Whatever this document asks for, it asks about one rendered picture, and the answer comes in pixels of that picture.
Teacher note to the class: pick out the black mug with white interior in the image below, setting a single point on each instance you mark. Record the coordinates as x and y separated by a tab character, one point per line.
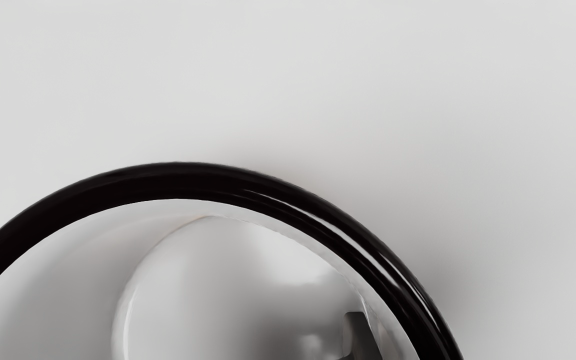
228	280

